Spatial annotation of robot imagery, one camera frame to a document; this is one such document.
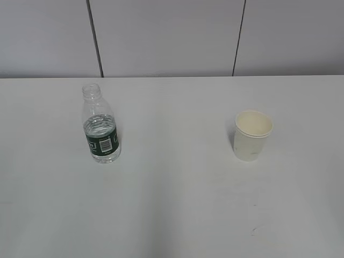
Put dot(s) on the clear plastic water bottle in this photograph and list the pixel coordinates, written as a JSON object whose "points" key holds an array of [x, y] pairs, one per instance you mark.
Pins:
{"points": [[99, 125]]}

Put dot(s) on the white paper cup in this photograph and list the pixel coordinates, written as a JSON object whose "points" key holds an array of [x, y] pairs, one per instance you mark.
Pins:
{"points": [[252, 129]]}

